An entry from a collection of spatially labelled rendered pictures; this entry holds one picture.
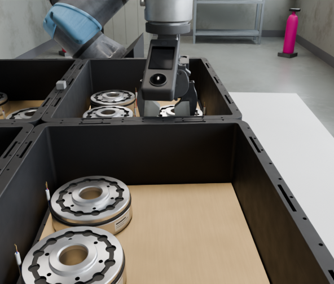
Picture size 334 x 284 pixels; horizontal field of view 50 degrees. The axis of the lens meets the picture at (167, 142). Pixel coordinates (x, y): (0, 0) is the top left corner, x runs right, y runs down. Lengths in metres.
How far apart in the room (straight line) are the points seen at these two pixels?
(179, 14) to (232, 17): 6.23
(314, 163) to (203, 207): 0.49
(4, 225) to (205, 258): 0.22
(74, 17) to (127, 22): 5.39
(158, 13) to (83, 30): 0.13
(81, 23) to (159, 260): 0.38
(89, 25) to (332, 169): 0.63
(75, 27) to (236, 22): 6.25
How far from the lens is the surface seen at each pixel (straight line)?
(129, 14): 5.97
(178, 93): 0.59
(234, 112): 0.56
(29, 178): 0.46
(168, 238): 0.46
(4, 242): 0.40
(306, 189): 0.83
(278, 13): 6.92
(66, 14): 0.62
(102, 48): 1.07
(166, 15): 0.56
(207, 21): 6.76
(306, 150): 1.00
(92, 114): 0.74
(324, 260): 0.31
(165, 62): 0.54
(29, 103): 0.94
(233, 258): 0.44
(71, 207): 0.47
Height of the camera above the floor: 1.13
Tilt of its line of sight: 26 degrees down
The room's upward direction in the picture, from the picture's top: straight up
